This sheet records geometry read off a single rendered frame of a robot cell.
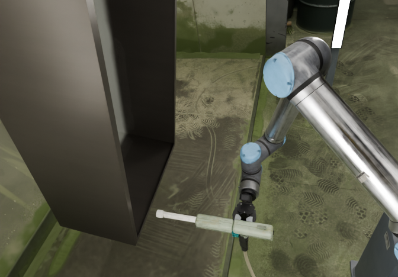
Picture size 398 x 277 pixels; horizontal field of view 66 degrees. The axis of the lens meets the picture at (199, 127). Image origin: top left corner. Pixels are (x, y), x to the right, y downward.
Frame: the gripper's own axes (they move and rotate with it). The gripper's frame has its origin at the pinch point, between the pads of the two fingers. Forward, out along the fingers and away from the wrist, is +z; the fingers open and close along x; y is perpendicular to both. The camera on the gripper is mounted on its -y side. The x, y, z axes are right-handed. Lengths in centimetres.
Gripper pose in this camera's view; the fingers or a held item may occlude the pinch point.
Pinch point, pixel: (241, 232)
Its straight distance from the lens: 131.9
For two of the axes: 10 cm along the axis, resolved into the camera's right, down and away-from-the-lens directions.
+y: 1.2, 7.2, 6.8
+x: -9.6, -0.9, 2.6
